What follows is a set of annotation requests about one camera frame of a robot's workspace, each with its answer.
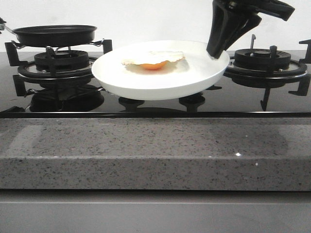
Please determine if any black frying pan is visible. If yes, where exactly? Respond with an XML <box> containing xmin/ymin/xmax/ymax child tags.
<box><xmin>10</xmin><ymin>25</ymin><xmax>97</xmax><ymax>48</ymax></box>

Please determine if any black pan support grate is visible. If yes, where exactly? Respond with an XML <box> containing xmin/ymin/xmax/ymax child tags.
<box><xmin>4</xmin><ymin>38</ymin><xmax>113</xmax><ymax>97</ymax></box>
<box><xmin>199</xmin><ymin>35</ymin><xmax>311</xmax><ymax>113</ymax></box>

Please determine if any black right gas burner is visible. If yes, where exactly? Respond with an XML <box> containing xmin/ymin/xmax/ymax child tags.
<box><xmin>233</xmin><ymin>49</ymin><xmax>291</xmax><ymax>71</ymax></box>

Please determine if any black left pan support grate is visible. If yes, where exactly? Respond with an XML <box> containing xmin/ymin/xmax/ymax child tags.
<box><xmin>4</xmin><ymin>38</ymin><xmax>113</xmax><ymax>97</ymax></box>

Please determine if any white round plate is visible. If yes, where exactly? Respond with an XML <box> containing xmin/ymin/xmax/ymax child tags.
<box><xmin>91</xmin><ymin>40</ymin><xmax>230</xmax><ymax>100</ymax></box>

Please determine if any fried egg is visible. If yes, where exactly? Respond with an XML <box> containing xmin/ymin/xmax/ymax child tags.
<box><xmin>121</xmin><ymin>50</ymin><xmax>186</xmax><ymax>74</ymax></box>

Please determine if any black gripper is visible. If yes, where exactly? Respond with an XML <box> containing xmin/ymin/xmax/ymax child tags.
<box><xmin>207</xmin><ymin>0</ymin><xmax>295</xmax><ymax>58</ymax></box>

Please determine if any black gas burner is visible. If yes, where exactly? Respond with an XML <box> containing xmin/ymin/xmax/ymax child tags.
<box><xmin>233</xmin><ymin>49</ymin><xmax>291</xmax><ymax>71</ymax></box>
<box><xmin>34</xmin><ymin>50</ymin><xmax>89</xmax><ymax>72</ymax></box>

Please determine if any black left gas burner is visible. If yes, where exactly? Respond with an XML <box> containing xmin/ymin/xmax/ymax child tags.
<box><xmin>34</xmin><ymin>50</ymin><xmax>89</xmax><ymax>72</ymax></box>

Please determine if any grey cabinet front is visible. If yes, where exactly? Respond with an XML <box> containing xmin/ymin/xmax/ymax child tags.
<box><xmin>0</xmin><ymin>190</ymin><xmax>311</xmax><ymax>233</ymax></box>

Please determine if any black right pan support grate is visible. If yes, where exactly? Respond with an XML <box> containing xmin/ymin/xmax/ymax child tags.
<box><xmin>199</xmin><ymin>35</ymin><xmax>311</xmax><ymax>113</ymax></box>

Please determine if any black glass gas cooktop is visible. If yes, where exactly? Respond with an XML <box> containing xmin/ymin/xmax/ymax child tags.
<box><xmin>0</xmin><ymin>52</ymin><xmax>311</xmax><ymax>118</ymax></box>

